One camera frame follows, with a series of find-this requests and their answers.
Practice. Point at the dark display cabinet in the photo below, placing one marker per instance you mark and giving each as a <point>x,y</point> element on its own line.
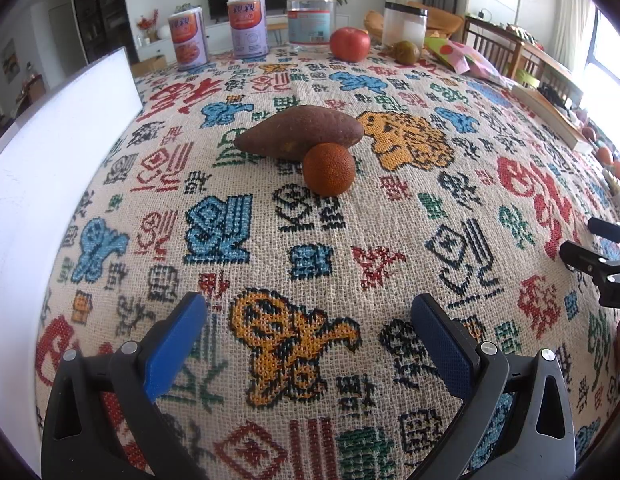
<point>97,5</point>

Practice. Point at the right red-white can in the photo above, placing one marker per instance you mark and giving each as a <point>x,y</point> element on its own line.
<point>247,27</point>

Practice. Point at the white sheer curtain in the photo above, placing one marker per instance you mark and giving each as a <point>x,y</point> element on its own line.
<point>570,10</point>

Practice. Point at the clear container with black lid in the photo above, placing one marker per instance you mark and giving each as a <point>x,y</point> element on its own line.
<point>404,27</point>

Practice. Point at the clear jar with gold lid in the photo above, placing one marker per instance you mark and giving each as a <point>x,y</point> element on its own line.
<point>310,22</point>

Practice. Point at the red apple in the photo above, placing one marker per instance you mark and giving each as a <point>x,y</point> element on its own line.
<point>350,44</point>

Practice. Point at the left red-white can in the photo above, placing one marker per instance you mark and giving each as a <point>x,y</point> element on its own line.
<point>188,40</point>

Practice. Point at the wooden chair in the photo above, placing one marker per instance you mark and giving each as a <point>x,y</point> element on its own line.
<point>552,72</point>
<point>490,45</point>

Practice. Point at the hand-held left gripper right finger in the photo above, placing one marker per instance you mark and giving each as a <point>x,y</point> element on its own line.
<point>442,347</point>

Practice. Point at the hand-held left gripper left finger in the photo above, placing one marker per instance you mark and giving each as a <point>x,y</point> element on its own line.
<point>175,345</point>

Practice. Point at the dark orange mandarin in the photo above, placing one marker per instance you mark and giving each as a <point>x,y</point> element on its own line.
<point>328,169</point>

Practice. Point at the white foam box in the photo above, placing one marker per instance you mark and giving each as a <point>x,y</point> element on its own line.
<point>45,180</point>

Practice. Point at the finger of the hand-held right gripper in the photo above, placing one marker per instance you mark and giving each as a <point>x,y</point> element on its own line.
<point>607,230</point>
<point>585,257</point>

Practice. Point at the brown kiwi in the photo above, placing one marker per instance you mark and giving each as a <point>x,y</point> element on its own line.
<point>406,53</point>

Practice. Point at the printed woven tablecloth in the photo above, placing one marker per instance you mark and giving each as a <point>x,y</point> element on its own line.
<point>390,200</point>

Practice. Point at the book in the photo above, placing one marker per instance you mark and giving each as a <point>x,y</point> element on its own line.
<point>552,115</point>

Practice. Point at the cardboard box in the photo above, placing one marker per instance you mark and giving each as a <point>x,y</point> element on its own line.
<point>150,66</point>

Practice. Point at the red flower arrangement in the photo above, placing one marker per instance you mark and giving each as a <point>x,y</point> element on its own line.
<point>149,25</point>

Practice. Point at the slim purple sweet potato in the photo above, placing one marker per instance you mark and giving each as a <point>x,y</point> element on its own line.
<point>290,132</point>

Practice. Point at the red-white can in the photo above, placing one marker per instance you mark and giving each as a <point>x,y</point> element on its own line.
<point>188,40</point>
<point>247,27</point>

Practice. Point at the orange beanbag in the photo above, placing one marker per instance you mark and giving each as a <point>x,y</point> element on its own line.
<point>442,22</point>

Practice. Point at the floral cloth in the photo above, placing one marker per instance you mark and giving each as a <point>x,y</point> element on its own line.
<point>462,60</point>

